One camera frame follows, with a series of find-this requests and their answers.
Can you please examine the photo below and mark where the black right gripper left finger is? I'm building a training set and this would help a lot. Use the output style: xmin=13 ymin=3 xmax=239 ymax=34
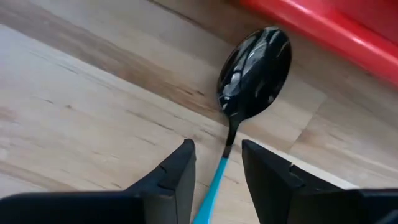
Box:
xmin=124 ymin=139 xmax=197 ymax=224

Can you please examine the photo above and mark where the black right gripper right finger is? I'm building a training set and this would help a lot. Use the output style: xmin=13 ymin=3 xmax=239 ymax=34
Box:
xmin=241 ymin=139 xmax=358 ymax=224

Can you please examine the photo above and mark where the spoon with teal handle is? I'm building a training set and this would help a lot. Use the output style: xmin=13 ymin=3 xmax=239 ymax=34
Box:
xmin=192 ymin=26 xmax=292 ymax=224

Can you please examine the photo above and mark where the red plastic tray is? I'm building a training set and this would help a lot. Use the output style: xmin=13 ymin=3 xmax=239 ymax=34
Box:
xmin=239 ymin=0 xmax=398 ymax=86

